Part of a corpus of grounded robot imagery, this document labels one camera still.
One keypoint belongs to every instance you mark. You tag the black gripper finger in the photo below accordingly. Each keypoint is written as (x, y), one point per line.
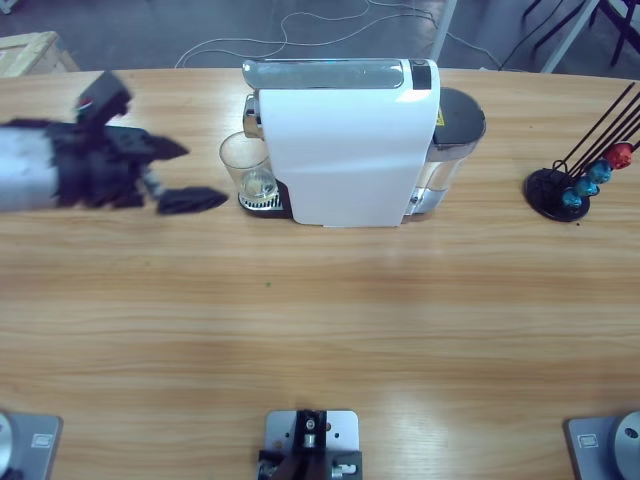
(157, 147)
(192, 200)

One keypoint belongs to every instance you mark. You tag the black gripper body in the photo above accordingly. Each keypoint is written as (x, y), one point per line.
(95, 170)

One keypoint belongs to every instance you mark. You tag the clear drinking glass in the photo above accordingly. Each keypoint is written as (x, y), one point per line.
(245, 160)

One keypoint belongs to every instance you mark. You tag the silver coffee machine lever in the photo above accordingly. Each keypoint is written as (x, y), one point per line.
(320, 75)

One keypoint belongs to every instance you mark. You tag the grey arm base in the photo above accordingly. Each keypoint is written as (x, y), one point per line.
(595, 445)
(30, 445)

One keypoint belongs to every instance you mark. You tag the white capsule coffee machine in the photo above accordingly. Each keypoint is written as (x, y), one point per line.
(340, 160)

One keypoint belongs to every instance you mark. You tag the blue coffee capsule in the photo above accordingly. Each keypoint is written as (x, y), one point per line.
(585, 187)
(600, 171)
(570, 199)

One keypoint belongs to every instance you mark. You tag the red coffee capsule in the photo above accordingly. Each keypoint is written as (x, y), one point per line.
(621, 155)

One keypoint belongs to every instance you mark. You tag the light wooden crate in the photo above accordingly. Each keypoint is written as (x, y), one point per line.
(30, 52)

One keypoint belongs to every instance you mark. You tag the clear water tank black lid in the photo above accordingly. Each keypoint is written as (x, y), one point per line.
(460, 117)

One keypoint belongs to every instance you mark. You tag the white table leg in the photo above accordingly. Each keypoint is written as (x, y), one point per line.
(442, 30)

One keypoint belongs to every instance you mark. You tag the black capsule holder with rods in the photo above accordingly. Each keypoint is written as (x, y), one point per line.
(542, 192)

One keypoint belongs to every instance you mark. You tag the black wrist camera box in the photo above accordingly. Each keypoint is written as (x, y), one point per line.
(102, 95)

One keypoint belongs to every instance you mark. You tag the grey camera mount dark post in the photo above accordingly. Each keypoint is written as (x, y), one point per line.
(280, 430)

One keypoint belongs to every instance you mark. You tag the black chair frame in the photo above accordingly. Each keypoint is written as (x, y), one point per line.
(621, 40)

